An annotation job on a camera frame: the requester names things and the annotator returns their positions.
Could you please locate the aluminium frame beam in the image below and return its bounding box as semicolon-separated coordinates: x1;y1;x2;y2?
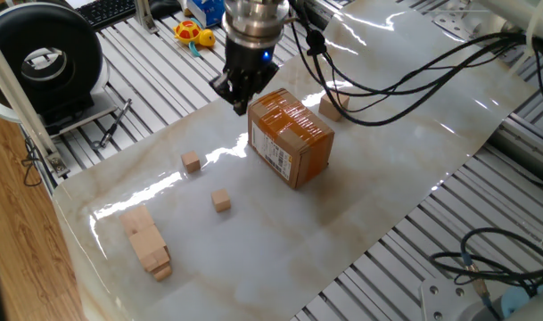
487;118;543;177

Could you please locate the small wooden block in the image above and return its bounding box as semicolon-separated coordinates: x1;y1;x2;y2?
152;262;174;283
141;247;171;273

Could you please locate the aluminium frame post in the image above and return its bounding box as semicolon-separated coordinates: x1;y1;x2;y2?
0;26;71;178

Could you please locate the white zip tie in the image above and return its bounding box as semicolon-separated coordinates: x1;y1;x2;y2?
506;0;543;77

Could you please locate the large wooden cube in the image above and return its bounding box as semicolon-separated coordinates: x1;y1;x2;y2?
317;91;350;123

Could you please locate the marble pattern mat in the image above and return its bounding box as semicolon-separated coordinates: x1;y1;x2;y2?
51;0;539;321

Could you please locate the black keyboard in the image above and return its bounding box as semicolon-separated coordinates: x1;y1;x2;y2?
74;0;138;31

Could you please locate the blue carton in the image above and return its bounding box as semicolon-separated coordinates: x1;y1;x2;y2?
181;0;227;29

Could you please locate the black cable with metal plug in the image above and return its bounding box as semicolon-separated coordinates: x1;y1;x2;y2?
429;226;543;309

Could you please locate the yellow toy turtle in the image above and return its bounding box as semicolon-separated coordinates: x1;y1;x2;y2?
172;20;217;58

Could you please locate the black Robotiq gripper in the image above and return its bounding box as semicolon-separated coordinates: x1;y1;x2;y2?
210;37;284;116

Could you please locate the cardboard box with orange tape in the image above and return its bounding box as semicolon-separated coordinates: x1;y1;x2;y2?
247;87;336;190

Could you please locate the short aluminium profile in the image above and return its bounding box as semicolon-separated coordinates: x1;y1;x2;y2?
133;0;160;35

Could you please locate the black ring shaped device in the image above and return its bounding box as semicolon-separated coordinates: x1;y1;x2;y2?
0;2;111;125

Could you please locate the black silver pen tool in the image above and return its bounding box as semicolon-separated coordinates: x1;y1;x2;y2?
91;98;134;150

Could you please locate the large wooden block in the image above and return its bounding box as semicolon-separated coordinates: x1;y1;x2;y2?
119;204;156;237
128;225;169;264

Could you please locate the thin black cable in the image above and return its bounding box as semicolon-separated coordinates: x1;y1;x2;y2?
20;135;45;187

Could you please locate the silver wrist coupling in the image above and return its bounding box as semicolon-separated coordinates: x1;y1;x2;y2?
220;0;291;49

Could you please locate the grey device base plate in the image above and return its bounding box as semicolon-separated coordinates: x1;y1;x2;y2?
41;88;119;137

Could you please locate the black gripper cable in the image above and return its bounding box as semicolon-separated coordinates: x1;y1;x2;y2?
288;0;543;128

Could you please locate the small wooden cube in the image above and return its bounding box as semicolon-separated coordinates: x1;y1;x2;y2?
180;150;202;175
210;187;232;213

